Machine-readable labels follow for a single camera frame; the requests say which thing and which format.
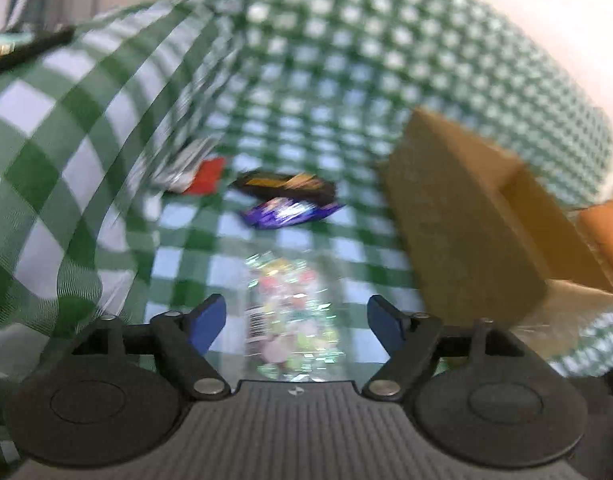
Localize silver red snack packet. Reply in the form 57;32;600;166
154;136;226;196

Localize purple candy wrapper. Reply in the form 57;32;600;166
240;197;344;230

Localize brown cardboard box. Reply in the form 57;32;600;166
381;110;613;326

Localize clear bag colourful candies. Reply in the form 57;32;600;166
244;250;349;382

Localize green white checkered cloth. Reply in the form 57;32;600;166
0;0;613;477

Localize black green side object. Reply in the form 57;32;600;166
0;26;75;75

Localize black orange snack bar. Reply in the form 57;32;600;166
233;169;337;205

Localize orange cushion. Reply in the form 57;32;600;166
576;200;613;284

